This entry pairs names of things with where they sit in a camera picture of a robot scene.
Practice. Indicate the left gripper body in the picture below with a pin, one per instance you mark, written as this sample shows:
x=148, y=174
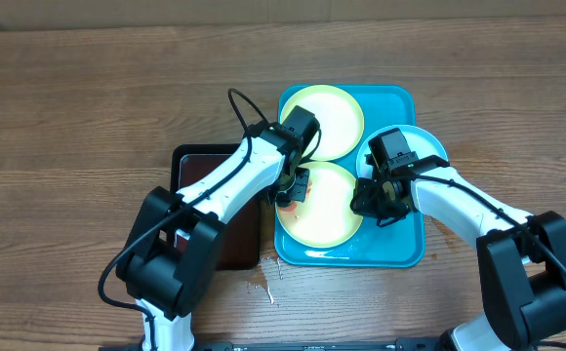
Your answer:
x=290, y=189

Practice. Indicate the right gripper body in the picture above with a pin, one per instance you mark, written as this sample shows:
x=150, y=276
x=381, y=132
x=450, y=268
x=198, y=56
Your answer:
x=368, y=201

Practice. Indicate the green dish sponge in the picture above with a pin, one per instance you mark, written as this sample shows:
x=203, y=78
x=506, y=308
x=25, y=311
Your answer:
x=291, y=208

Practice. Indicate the yellow-green plate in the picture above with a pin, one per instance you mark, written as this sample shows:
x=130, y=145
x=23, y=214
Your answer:
x=326, y=219
x=339, y=115

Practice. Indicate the light blue plate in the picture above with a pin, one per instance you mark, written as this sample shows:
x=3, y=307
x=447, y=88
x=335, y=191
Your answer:
x=419, y=140

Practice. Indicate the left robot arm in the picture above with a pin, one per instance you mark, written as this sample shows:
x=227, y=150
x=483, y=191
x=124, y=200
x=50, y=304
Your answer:
x=175, y=244

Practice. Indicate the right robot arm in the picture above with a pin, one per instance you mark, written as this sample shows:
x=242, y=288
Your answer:
x=521, y=257

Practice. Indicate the teal plastic tray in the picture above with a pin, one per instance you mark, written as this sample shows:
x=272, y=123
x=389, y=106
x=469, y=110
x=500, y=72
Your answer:
x=399, y=245

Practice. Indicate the black water tray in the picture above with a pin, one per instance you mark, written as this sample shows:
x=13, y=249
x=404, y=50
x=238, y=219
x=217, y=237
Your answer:
x=241, y=246

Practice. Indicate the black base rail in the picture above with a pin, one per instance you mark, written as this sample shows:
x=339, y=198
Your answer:
x=400, y=344

